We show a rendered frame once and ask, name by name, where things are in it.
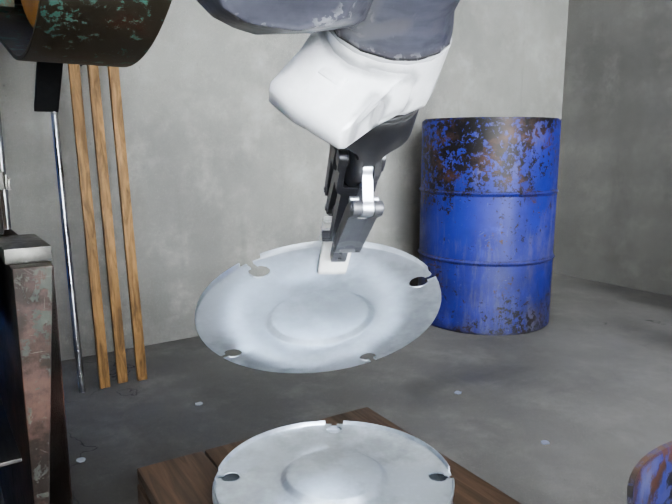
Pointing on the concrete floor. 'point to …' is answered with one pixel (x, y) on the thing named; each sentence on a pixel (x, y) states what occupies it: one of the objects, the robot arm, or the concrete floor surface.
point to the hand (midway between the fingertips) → (335, 245)
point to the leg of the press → (32, 372)
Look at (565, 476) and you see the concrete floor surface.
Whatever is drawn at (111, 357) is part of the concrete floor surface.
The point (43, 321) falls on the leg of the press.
